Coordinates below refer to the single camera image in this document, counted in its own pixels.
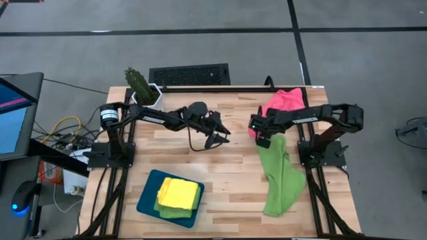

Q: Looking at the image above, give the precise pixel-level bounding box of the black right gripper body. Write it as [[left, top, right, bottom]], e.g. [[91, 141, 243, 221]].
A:
[[248, 115, 278, 139]]

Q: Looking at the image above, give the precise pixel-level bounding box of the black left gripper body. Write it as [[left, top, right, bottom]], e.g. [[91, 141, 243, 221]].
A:
[[199, 111, 224, 135]]

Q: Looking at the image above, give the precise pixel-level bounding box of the pink microfiber towel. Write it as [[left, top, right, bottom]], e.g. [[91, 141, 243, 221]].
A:
[[248, 87, 307, 139]]

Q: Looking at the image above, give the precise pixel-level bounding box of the yellow microfiber towel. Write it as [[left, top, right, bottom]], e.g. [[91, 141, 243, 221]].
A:
[[156, 177, 200, 211]]

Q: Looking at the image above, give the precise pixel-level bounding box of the black clamp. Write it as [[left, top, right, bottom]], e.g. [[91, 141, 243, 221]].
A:
[[264, 75, 277, 91]]

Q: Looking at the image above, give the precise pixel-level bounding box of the black keyboard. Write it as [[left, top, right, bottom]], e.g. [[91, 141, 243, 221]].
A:
[[148, 63, 232, 87]]

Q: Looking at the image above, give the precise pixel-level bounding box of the white hexagonal plant pot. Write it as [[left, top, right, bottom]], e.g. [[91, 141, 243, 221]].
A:
[[131, 82, 164, 111]]

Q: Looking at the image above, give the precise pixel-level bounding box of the green cactus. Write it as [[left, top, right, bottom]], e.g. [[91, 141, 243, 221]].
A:
[[124, 66, 157, 105]]

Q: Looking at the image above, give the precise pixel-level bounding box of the blue plastic tray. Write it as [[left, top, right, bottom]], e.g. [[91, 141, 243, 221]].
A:
[[136, 169, 205, 229]]

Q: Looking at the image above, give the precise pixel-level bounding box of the white adapter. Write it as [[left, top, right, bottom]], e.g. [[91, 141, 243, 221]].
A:
[[69, 148, 91, 165]]

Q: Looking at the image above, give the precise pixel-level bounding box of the white box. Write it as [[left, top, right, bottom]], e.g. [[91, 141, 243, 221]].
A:
[[62, 168, 89, 197]]

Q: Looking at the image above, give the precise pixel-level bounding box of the grey floor stand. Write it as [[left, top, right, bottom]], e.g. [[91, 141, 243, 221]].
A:
[[394, 115, 427, 150]]

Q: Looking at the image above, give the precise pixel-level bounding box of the black desk beam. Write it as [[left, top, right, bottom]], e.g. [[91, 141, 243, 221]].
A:
[[27, 138, 91, 178]]

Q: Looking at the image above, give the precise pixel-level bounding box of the orange package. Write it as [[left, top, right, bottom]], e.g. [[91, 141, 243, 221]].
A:
[[37, 159, 65, 186]]

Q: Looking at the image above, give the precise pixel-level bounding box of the monitor with blue screen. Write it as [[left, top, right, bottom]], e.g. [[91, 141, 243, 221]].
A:
[[0, 71, 45, 162]]

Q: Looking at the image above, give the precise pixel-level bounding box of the black computer mouse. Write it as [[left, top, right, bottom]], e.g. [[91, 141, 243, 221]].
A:
[[9, 181, 37, 215]]

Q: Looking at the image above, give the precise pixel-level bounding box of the dark grey desk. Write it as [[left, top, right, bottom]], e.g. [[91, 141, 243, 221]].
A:
[[0, 155, 43, 240]]

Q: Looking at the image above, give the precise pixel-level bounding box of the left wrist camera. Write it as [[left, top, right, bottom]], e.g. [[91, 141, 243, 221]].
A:
[[203, 133, 218, 150]]

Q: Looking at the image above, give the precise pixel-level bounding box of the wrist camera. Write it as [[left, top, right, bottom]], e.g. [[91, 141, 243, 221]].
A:
[[256, 135, 272, 149], [203, 133, 218, 150]]

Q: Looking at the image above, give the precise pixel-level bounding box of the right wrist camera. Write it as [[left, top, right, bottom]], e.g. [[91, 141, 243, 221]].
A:
[[256, 135, 272, 149]]

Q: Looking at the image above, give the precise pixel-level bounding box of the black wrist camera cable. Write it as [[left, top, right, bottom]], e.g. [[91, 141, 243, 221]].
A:
[[186, 125, 218, 153]]

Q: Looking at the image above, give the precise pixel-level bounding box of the black aluminium table frame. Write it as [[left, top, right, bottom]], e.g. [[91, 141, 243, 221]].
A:
[[75, 85, 360, 240]]

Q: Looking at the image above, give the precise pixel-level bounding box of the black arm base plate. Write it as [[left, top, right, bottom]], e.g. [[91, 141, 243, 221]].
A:
[[87, 141, 137, 169], [298, 139, 350, 168]]

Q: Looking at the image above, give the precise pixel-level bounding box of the thin black floor cable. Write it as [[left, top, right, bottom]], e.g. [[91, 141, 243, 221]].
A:
[[42, 77, 110, 96]]

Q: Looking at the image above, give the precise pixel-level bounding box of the white cable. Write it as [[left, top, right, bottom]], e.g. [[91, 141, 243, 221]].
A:
[[52, 192, 85, 214]]

